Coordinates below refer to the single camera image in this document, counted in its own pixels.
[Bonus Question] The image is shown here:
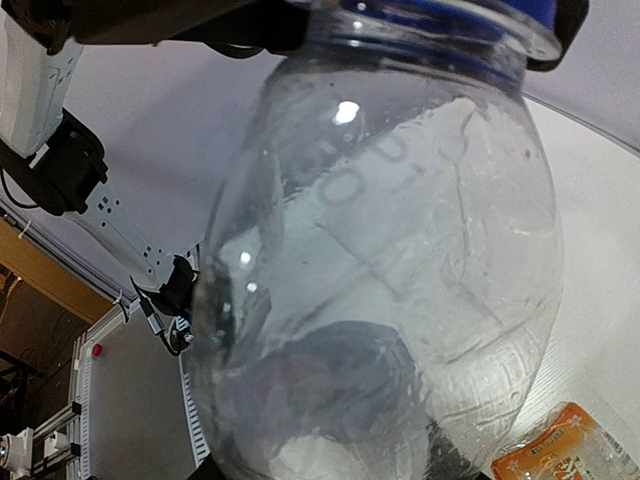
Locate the Pepsi bottle blue label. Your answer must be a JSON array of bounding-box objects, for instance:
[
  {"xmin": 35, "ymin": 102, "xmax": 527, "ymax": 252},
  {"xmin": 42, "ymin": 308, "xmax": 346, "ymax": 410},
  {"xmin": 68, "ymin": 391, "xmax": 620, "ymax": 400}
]
[{"xmin": 187, "ymin": 1, "xmax": 562, "ymax": 479}]

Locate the orange label flat bottle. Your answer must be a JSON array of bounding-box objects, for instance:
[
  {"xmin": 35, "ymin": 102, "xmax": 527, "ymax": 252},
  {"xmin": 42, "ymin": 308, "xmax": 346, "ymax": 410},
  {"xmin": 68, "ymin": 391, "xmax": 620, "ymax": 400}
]
[{"xmin": 491, "ymin": 402, "xmax": 639, "ymax": 480}]

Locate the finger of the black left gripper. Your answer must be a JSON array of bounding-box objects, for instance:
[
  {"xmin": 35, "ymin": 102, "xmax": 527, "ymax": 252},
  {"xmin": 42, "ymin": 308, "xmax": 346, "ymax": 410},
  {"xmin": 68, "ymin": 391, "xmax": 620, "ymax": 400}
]
[{"xmin": 527, "ymin": 0, "xmax": 588, "ymax": 73}]

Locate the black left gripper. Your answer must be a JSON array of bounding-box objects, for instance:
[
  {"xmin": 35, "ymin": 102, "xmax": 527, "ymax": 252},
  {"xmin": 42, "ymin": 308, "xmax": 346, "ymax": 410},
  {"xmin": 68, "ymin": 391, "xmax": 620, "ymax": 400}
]
[{"xmin": 29, "ymin": 0, "xmax": 310, "ymax": 54}]

